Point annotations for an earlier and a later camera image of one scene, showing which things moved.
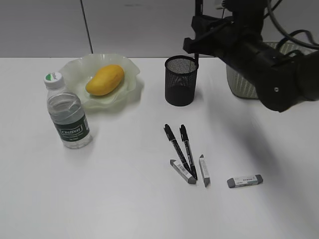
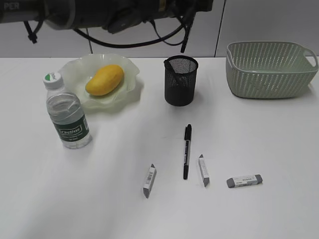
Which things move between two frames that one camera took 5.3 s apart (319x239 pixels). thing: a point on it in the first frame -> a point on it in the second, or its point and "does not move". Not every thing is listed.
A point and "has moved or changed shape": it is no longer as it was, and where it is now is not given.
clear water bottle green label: x=67 y=112 does not move
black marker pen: x=184 y=135 has moved or changed shape
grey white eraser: x=204 y=171 does not move
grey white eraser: x=242 y=181 does not move
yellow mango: x=107 y=79 does not move
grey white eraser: x=182 y=172 -> x=149 y=180
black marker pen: x=171 y=137 -> x=187 y=27
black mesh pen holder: x=181 y=73 does not move
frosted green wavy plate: x=77 y=72 does not move
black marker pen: x=199 y=11 -> x=170 y=73
